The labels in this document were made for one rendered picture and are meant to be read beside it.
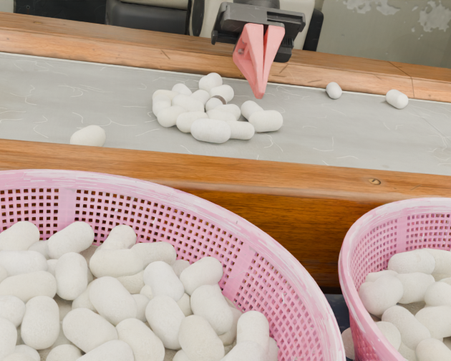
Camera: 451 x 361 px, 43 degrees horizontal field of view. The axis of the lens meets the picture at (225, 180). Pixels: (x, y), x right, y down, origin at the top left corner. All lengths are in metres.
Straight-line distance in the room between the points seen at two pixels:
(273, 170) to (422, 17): 2.69
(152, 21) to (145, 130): 0.93
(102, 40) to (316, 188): 0.41
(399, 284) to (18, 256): 0.23
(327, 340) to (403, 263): 0.14
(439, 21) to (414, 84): 2.31
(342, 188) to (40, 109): 0.29
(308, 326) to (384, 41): 2.77
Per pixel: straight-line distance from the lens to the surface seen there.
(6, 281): 0.33
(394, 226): 0.43
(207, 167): 0.43
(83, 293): 0.34
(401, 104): 0.77
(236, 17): 0.67
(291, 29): 0.72
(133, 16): 1.45
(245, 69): 0.69
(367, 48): 3.00
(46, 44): 0.75
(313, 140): 0.59
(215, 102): 0.60
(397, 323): 0.36
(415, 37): 3.12
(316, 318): 0.30
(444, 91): 0.88
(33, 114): 0.56
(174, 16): 1.46
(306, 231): 0.44
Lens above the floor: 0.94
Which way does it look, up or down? 26 degrees down
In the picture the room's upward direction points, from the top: 10 degrees clockwise
